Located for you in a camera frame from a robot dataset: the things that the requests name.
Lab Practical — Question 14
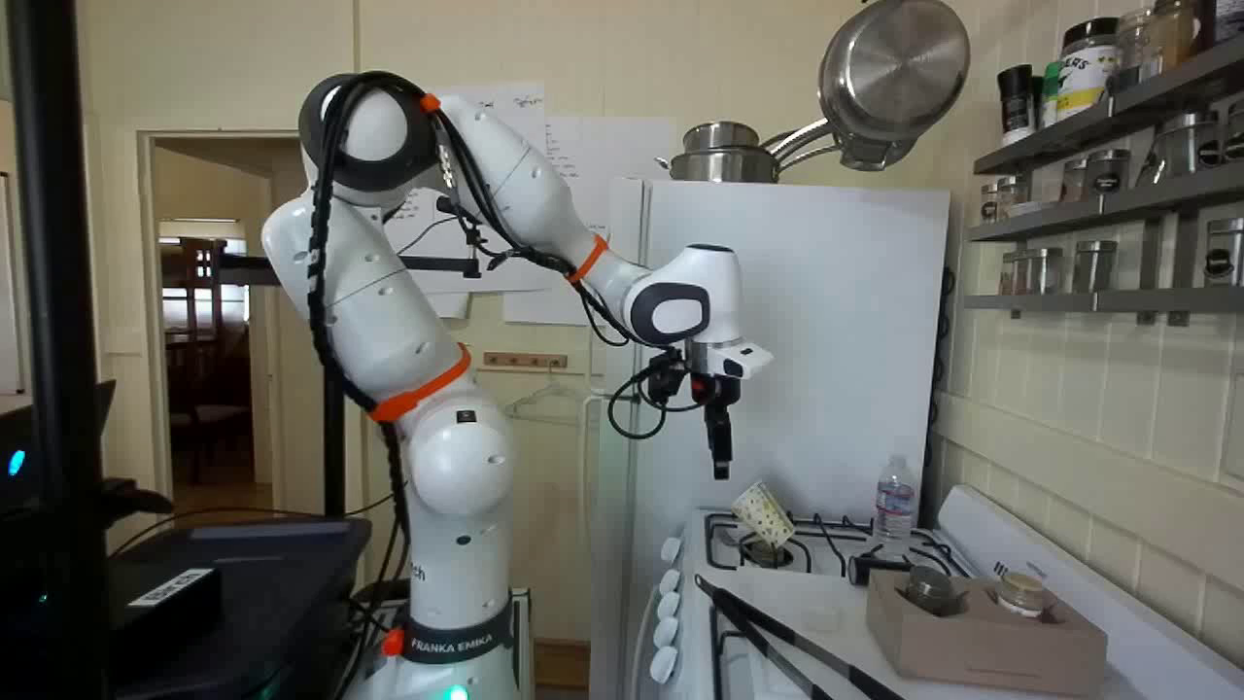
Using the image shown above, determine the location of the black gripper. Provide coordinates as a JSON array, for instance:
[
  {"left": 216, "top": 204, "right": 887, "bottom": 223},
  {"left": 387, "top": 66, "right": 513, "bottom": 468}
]
[{"left": 683, "top": 364, "right": 745, "bottom": 484}]

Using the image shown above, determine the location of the clear plastic water bottle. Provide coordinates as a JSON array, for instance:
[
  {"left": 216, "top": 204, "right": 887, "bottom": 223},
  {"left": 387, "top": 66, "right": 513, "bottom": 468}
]
[{"left": 870, "top": 451, "right": 922, "bottom": 546}]

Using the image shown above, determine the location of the black stove grate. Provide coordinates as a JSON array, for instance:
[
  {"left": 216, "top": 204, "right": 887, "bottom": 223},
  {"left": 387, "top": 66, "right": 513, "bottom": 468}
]
[
  {"left": 699, "top": 507, "right": 970, "bottom": 589},
  {"left": 697, "top": 576, "right": 907, "bottom": 700}
]

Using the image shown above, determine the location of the white refrigerator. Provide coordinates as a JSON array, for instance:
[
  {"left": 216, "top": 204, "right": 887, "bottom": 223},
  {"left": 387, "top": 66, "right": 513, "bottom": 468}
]
[{"left": 588, "top": 175, "right": 952, "bottom": 700}]

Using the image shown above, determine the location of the dark lidded jar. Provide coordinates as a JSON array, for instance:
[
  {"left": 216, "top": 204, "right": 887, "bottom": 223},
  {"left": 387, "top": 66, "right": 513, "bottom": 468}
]
[{"left": 896, "top": 563, "right": 966, "bottom": 618}]

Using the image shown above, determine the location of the steel pot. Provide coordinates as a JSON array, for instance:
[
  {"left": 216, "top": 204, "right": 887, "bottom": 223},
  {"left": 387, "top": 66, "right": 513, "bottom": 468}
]
[{"left": 659, "top": 117, "right": 784, "bottom": 185}]

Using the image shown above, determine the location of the brown cardboard box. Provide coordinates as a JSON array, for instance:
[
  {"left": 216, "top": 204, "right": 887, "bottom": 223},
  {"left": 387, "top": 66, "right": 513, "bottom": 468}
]
[{"left": 861, "top": 568, "right": 1110, "bottom": 700}]

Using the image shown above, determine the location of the clear glass jar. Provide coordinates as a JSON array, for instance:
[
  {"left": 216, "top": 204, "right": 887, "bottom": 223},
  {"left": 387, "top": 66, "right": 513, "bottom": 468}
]
[{"left": 990, "top": 568, "right": 1056, "bottom": 621}]

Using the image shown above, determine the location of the hanging steel pan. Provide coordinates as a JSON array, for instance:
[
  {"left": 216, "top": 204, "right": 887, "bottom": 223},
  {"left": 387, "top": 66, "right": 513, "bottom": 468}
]
[{"left": 762, "top": 0, "right": 974, "bottom": 175}]

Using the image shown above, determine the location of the white gas stove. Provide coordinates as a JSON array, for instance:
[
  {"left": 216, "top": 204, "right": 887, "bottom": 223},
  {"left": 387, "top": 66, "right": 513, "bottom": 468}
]
[{"left": 628, "top": 484, "right": 1244, "bottom": 700}]

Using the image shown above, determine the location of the dark spice jar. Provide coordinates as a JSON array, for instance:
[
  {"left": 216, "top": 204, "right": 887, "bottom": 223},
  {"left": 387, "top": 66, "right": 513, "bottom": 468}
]
[{"left": 994, "top": 64, "right": 1040, "bottom": 146}]

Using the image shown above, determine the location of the metal spice rack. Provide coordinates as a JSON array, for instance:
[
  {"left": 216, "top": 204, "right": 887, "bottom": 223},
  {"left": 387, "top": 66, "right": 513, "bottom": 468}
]
[{"left": 960, "top": 35, "right": 1244, "bottom": 325}]

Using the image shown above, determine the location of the green lid spice jar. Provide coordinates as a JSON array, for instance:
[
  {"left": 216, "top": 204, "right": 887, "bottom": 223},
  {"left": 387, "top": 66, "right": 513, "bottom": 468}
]
[{"left": 1035, "top": 60, "right": 1067, "bottom": 130}]

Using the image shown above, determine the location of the black case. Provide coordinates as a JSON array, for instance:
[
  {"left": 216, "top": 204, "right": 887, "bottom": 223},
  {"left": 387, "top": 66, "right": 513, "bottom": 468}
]
[{"left": 102, "top": 515, "right": 375, "bottom": 700}]

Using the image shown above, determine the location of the large white label spice jar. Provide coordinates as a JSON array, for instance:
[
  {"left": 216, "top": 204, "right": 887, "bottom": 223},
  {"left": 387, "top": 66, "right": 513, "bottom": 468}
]
[{"left": 1049, "top": 13, "right": 1128, "bottom": 130}]

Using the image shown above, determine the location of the amber glass jar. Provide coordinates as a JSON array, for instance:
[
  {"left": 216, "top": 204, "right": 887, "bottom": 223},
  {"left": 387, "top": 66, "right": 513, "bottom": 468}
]
[{"left": 1136, "top": 0, "right": 1205, "bottom": 78}]

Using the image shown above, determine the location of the thick black pole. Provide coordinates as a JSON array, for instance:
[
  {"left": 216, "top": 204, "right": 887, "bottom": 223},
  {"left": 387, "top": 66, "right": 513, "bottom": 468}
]
[{"left": 4, "top": 0, "right": 111, "bottom": 700}]

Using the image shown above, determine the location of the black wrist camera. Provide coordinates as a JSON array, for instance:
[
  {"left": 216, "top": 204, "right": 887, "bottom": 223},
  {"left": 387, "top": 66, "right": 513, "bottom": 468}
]
[{"left": 637, "top": 353, "right": 692, "bottom": 410}]

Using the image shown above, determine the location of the wooden hook rail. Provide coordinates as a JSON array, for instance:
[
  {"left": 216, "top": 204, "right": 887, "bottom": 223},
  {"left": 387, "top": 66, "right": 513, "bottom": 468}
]
[{"left": 478, "top": 351, "right": 570, "bottom": 377}]

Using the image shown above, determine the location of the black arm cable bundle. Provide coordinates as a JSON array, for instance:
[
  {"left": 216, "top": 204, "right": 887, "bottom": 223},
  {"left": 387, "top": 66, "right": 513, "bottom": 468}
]
[{"left": 299, "top": 69, "right": 677, "bottom": 451}]

